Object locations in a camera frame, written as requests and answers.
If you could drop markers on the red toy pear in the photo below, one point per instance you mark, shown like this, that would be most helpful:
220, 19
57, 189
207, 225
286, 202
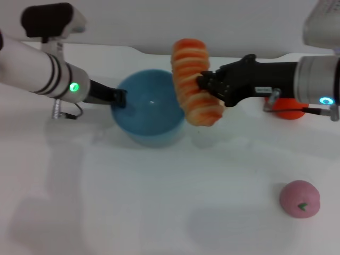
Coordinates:
289, 109

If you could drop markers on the pink toy peach bun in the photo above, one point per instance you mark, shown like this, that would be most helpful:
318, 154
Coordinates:
297, 196

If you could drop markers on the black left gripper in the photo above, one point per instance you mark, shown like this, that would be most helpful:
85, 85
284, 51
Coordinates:
99, 91

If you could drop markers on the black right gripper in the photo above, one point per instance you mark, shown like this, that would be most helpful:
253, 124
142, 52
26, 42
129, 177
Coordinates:
257, 75

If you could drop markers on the orange striped toy bread loaf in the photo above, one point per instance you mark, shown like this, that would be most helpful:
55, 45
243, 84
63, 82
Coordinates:
188, 63

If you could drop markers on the blue plastic bowl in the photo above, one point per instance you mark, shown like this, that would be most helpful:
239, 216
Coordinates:
148, 117

